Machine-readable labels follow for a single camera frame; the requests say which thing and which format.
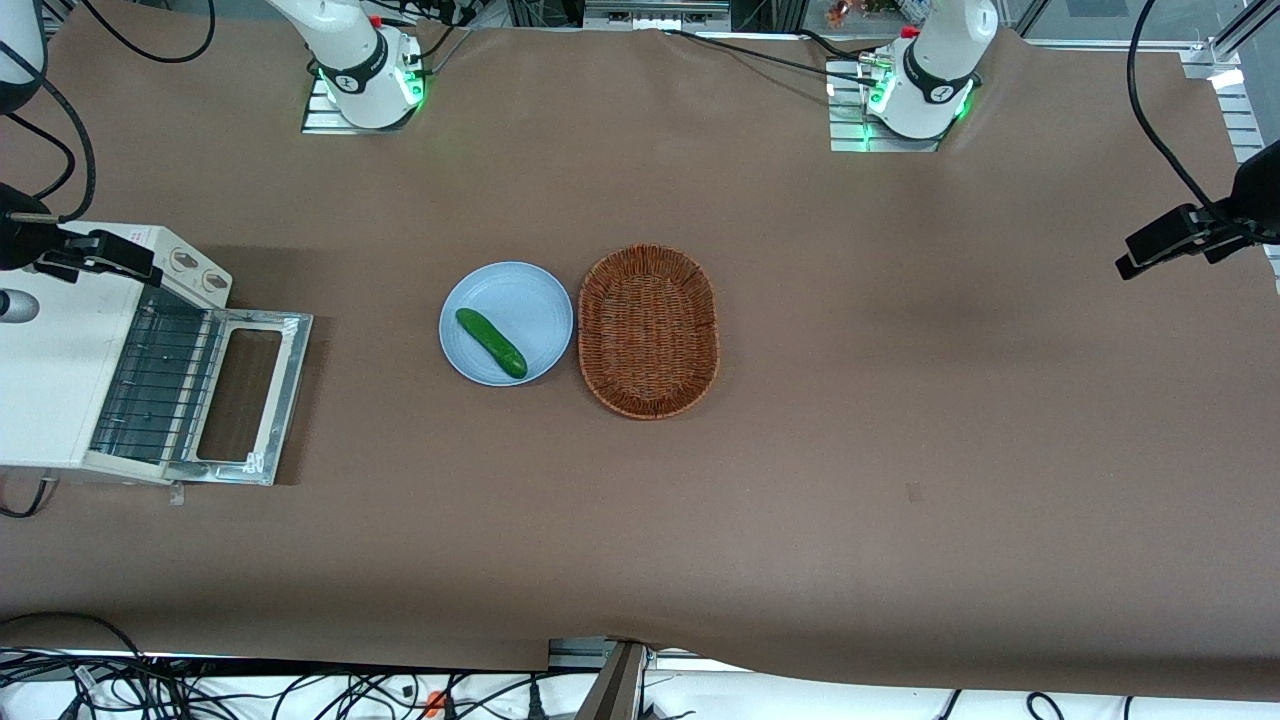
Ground toaster oven glass door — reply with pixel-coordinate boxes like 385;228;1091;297
165;308;314;487

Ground white toaster oven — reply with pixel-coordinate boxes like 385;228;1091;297
0;222;234;486

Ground green cucumber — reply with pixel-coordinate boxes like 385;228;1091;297
455;307;529;380

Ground light blue round plate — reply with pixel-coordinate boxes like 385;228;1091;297
439;261;575;387

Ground brown paper table cover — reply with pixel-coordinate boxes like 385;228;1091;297
0;15;1280;701

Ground brown oval wicker basket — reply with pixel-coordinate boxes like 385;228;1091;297
577;244;721;421

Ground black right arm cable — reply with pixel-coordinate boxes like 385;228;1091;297
0;40;98;223

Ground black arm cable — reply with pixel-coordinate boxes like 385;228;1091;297
0;40;98;223
1127;0;1237;227

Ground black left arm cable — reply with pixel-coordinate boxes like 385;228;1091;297
1127;0;1237;227

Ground wire oven rack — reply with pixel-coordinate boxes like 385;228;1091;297
90;304;217;464

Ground aluminium corner frame profile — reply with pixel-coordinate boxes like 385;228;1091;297
1180;0;1280;166

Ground black looped cable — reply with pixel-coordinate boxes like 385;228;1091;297
80;0;216;65

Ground aluminium arm base plate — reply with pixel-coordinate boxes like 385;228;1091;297
827;58;979;154
302;72;427;135

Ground black oven power cable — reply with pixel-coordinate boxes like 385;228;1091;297
0;477;58;520

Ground tangled black floor cables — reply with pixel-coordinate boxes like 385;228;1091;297
0;611;561;720

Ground black base power cable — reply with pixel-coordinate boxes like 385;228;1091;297
662;27;883;89

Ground aluminium camera mount post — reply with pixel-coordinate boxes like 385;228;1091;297
548;637;653;720

